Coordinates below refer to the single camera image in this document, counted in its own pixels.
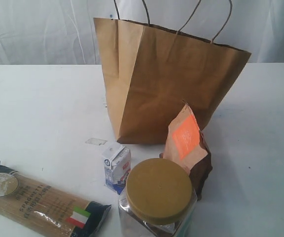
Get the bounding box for white backdrop curtain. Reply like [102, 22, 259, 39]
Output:
[0, 0, 284, 65]

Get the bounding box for kraft pouch with orange label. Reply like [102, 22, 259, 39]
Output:
[161, 103, 213, 200]

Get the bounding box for spaghetti packet with Italian flag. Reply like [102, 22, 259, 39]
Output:
[0, 163, 111, 237]

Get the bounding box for small white blue milk carton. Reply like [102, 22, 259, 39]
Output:
[101, 142, 131, 195]

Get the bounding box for clear jar with yellow lid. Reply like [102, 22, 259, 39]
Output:
[118, 158, 197, 237]

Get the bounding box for clear tape piece on table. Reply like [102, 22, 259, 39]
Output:
[85, 138, 107, 146]

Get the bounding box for brown paper bag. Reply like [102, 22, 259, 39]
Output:
[94, 18, 250, 144]

